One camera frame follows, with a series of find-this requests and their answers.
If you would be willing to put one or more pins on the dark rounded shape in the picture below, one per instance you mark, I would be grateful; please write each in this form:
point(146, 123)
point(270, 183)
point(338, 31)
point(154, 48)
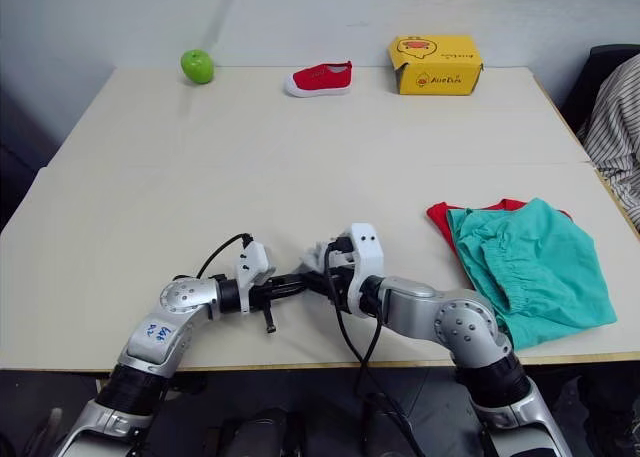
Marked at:
point(265, 434)
point(390, 432)

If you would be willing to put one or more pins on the red canvas shoe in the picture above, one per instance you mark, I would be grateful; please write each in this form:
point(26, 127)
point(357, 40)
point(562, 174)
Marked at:
point(320, 79)

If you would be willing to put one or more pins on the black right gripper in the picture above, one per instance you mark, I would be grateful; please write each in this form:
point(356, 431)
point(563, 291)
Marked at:
point(342, 288)

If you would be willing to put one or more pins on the grey socks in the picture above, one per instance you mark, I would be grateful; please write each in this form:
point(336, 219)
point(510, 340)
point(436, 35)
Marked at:
point(312, 259)

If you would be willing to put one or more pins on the yellow cardboard duck box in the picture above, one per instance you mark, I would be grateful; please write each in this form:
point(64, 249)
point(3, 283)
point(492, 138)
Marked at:
point(440, 74)

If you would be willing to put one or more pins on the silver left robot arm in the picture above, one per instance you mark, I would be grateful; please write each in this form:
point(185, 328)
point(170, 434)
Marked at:
point(175, 297)

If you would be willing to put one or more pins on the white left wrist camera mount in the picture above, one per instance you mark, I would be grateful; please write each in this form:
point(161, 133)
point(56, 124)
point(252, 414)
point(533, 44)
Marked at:
point(252, 259)

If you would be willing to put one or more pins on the green apple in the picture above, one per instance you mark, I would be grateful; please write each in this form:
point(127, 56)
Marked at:
point(197, 67)

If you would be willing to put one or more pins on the person in striped shirt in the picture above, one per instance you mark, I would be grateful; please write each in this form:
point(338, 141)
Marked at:
point(617, 127)

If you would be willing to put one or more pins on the red t-shirt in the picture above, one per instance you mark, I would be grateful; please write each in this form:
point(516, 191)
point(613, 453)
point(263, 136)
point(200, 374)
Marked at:
point(440, 214)

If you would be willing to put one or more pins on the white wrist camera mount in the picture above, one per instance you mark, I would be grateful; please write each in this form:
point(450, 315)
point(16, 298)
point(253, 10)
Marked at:
point(367, 252)
point(252, 259)

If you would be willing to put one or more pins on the teal shorts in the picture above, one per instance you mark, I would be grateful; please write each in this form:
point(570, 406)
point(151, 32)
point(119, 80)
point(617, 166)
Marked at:
point(540, 267)

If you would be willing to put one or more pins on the black chair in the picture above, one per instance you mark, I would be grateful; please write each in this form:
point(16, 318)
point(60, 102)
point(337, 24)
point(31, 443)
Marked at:
point(582, 82)

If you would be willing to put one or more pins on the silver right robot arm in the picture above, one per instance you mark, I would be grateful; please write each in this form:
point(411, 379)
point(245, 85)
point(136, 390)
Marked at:
point(460, 322)

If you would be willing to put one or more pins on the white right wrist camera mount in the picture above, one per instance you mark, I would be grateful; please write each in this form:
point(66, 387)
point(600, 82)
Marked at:
point(367, 252)

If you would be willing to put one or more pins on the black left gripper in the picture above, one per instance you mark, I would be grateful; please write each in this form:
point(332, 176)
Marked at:
point(258, 294)

